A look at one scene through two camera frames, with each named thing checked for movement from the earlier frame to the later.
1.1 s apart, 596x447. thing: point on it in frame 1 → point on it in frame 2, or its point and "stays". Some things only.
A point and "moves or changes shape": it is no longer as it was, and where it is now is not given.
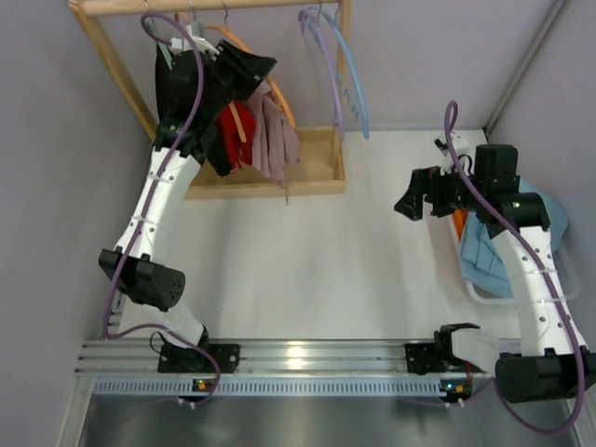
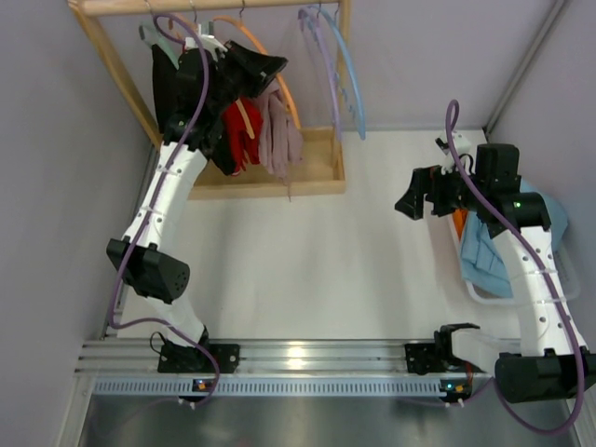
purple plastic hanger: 312,19 stays
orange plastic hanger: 279,98 → 264,50
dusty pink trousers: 275,146 moves or changes shape
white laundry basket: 567,277 stays
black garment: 168,86 stays
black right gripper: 431,189 stays
